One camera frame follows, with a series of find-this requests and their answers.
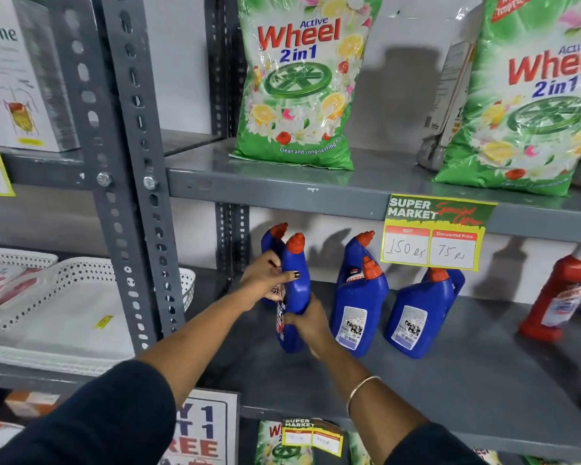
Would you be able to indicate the person's right hand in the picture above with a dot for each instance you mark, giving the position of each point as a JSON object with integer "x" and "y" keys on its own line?
{"x": 317, "y": 329}

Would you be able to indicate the person's left hand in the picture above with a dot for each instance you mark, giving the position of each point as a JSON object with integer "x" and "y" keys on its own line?
{"x": 264, "y": 280}

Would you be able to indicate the person's left thumb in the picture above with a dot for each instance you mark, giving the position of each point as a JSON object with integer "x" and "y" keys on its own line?
{"x": 285, "y": 276}

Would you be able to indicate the person's right thumb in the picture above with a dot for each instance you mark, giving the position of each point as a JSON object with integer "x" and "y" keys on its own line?
{"x": 295, "y": 321}

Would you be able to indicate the blue toilet cleaner bottle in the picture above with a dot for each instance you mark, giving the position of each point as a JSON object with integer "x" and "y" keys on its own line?
{"x": 271, "y": 242}
{"x": 296, "y": 290}
{"x": 419, "y": 314}
{"x": 358, "y": 309}
{"x": 351, "y": 259}

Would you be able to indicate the person's right forearm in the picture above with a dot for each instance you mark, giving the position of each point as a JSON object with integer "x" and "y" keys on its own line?
{"x": 368, "y": 392}

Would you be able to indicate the person's left forearm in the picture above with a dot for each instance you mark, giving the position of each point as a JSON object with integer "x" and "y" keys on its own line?
{"x": 193, "y": 338}

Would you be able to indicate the thin metal bangle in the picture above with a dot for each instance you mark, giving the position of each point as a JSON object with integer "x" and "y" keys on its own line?
{"x": 360, "y": 387}

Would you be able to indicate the small green yellow price tag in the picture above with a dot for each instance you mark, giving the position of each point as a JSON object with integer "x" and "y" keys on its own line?
{"x": 312, "y": 435}

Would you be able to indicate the green detergent powder bag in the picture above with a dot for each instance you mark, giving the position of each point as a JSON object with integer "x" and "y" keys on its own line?
{"x": 273, "y": 447}
{"x": 527, "y": 101}
{"x": 358, "y": 450}
{"x": 300, "y": 82}

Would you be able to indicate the white offer sign red letters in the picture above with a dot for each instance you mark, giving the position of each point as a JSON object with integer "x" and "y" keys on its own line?
{"x": 208, "y": 430}

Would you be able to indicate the large green yellow price tag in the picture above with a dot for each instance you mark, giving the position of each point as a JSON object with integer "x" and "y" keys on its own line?
{"x": 435, "y": 234}

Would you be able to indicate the small yellow sticker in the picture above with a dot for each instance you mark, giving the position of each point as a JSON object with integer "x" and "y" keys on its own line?
{"x": 103, "y": 322}

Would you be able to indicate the grey slotted metal shelf rack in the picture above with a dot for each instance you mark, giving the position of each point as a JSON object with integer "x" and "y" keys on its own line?
{"x": 72, "y": 91}
{"x": 126, "y": 140}

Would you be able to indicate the large white perforated plastic basket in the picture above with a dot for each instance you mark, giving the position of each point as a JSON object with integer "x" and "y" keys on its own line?
{"x": 68, "y": 324}

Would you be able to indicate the white grey pouch packet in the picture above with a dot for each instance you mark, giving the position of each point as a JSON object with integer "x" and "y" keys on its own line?
{"x": 452, "y": 91}

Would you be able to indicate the red cleaner bottle white cap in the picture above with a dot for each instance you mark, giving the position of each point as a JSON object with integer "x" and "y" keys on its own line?
{"x": 561, "y": 295}

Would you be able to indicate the white perforated basket with packets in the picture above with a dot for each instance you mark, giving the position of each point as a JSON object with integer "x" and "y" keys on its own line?
{"x": 14, "y": 259}

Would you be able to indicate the pink white packet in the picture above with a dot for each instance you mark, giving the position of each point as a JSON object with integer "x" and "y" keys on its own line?
{"x": 0, "y": 275}

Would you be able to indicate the white product box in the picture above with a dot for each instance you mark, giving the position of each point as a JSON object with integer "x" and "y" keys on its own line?
{"x": 19, "y": 72}

